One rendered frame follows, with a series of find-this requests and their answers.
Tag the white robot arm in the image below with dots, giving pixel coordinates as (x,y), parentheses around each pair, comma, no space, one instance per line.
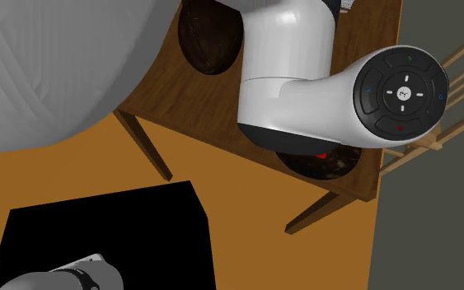
(288,60)

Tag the brown wooden table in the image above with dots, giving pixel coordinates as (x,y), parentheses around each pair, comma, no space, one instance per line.
(183,100)

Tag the small red thing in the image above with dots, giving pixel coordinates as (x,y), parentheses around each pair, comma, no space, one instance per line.
(321,156)

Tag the dark round speckled bowl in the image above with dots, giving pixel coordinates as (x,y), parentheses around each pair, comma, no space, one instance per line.
(336,164)

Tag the dark brown oval ball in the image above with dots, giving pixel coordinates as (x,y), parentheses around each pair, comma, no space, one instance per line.
(209,36)

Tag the black robot stand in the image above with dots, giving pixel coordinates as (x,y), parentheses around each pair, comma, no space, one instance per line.
(135,233)

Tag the light wooden slatted frame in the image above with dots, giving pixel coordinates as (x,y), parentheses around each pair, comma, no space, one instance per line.
(432,140)

